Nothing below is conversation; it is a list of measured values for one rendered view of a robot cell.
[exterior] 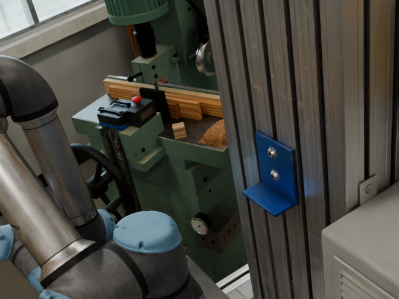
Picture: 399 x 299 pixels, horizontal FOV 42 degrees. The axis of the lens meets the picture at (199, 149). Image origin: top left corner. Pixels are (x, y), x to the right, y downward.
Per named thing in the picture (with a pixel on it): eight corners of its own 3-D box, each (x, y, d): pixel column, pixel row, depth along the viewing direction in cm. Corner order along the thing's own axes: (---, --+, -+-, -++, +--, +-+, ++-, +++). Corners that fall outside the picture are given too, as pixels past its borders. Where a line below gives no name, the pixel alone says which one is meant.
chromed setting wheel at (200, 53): (197, 83, 163) (190, 45, 156) (218, 66, 171) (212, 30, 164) (205, 84, 161) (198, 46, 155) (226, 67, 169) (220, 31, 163)
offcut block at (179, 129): (185, 131, 151) (183, 121, 149) (186, 136, 148) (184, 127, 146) (174, 133, 151) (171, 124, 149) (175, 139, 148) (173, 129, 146)
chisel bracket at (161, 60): (136, 86, 162) (130, 61, 158) (164, 67, 171) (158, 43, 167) (154, 89, 158) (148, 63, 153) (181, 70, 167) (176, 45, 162)
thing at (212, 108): (110, 97, 179) (107, 86, 177) (114, 94, 180) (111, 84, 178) (271, 126, 145) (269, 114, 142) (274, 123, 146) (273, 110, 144)
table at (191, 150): (54, 147, 169) (48, 131, 165) (116, 103, 188) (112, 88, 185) (208, 190, 135) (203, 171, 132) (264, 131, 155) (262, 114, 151)
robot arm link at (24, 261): (83, 253, 111) (53, 223, 116) (37, 286, 105) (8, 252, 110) (87, 273, 116) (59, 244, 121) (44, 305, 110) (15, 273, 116)
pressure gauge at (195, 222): (193, 236, 156) (188, 215, 151) (200, 228, 158) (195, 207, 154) (210, 242, 152) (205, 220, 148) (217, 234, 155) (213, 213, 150)
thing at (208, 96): (106, 93, 183) (102, 80, 180) (110, 90, 184) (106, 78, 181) (255, 119, 149) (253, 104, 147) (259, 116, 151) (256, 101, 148)
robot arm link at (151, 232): (202, 269, 101) (189, 216, 94) (149, 314, 94) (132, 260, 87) (162, 244, 109) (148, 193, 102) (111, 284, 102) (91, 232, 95)
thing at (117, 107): (99, 126, 149) (94, 109, 147) (124, 108, 157) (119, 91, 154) (133, 133, 142) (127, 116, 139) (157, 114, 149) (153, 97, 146)
